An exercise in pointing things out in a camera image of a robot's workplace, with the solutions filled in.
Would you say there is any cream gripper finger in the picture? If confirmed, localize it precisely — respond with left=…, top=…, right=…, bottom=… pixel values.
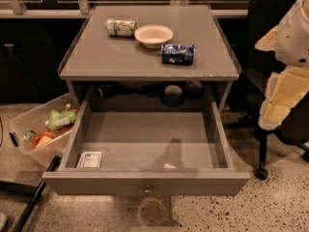
left=255, top=26, right=278, bottom=51

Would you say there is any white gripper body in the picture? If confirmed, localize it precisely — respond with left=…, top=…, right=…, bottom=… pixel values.
left=258, top=66, right=309, bottom=131

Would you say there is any grey top drawer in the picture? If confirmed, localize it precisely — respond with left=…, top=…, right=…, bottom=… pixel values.
left=43, top=89, right=249, bottom=196

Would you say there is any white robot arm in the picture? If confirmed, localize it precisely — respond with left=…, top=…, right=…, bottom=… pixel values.
left=255, top=0, right=309, bottom=131

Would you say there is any grey drawer cabinet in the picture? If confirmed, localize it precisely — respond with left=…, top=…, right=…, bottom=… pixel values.
left=57, top=4, right=242, bottom=114

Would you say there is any white card in drawer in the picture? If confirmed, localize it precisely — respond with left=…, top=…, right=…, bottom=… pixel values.
left=77, top=152, right=101, bottom=168

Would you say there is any black office chair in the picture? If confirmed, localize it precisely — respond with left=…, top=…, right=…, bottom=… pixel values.
left=228, top=0, right=309, bottom=180

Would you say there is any dark tape roll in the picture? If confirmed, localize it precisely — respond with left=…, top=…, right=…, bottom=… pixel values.
left=184, top=81, right=204, bottom=100
left=160, top=85, right=185, bottom=107

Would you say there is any blue crushed can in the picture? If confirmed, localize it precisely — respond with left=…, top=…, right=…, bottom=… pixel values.
left=161, top=43, right=195, bottom=65

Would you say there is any beige paper bowl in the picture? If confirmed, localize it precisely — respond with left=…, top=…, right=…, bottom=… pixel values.
left=134, top=24, right=174, bottom=49

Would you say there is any green white crushed can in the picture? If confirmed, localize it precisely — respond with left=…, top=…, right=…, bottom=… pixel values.
left=105, top=18, right=137, bottom=37

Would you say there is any small white paper scrap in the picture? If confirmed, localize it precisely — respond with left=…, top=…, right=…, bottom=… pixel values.
left=163, top=163, right=177, bottom=169

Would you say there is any round floor drain cover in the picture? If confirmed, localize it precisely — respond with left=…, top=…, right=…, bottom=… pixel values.
left=138, top=197, right=167, bottom=226

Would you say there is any green snack bag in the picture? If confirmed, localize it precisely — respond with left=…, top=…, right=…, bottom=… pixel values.
left=45, top=110, right=76, bottom=131

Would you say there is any black metal bar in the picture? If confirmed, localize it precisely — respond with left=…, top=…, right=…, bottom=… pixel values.
left=13, top=156, right=61, bottom=232

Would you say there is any clear plastic bin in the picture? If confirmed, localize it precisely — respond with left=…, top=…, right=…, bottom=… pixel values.
left=9, top=94, right=78, bottom=167

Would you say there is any orange round object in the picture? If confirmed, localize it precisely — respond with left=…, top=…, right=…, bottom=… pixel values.
left=31, top=131, right=54, bottom=149

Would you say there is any small green can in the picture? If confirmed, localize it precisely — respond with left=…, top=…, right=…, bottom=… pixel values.
left=24, top=130, right=36, bottom=140

